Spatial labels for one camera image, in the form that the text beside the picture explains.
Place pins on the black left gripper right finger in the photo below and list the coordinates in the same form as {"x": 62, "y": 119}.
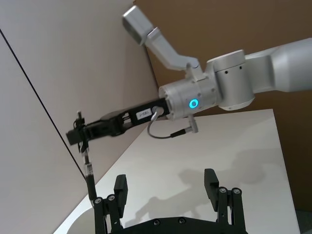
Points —
{"x": 211, "y": 187}

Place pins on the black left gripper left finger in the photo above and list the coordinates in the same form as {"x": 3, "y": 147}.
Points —
{"x": 120, "y": 192}

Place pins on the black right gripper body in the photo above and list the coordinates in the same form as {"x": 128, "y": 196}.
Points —
{"x": 131, "y": 115}

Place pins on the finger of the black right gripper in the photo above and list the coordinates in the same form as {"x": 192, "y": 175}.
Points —
{"x": 80, "y": 123}
{"x": 74, "y": 137}

